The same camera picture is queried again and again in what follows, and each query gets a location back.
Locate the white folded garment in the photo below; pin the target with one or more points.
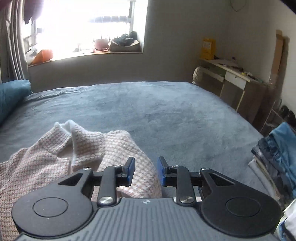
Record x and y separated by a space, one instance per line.
288 220

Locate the orange bag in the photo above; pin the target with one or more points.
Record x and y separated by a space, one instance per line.
44 56

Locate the metal shoe rack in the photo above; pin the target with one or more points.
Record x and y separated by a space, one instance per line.
269 117

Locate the black leather shoes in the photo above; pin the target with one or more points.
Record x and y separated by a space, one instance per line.
288 113

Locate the pink pot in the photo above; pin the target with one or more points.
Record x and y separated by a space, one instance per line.
101 44

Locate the light grey folded garment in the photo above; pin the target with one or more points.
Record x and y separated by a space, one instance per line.
261 171

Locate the black sneakers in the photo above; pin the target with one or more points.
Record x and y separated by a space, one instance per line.
126 38

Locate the grey bed blanket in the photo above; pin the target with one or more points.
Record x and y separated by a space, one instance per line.
161 115

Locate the dark hanging garment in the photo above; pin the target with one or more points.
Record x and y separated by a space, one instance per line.
34 9

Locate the yellow box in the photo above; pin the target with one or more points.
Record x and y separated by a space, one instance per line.
208 48

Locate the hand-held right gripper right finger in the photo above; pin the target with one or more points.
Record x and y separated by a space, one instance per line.
161 171

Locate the folded dark navy clothes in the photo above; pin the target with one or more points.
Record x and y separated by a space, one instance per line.
270 160

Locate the teal pillow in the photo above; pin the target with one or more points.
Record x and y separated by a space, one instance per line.
11 97

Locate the white desk drawer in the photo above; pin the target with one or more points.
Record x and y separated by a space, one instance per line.
234 80

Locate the bright window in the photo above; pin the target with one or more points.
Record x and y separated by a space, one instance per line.
76 27

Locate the white papers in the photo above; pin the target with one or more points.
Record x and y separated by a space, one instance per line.
222 61

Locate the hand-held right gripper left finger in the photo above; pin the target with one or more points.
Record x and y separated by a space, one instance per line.
131 169

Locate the beige wooden desk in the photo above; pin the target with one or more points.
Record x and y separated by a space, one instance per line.
254 99

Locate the cream bedpost finial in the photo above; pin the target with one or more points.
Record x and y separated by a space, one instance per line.
197 75

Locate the grey striped curtain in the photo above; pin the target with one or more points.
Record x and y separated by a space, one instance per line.
13 46

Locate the pink houndstooth coat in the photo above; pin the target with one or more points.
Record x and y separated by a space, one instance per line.
46 166

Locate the folded blue jeans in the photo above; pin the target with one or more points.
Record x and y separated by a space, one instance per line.
284 143

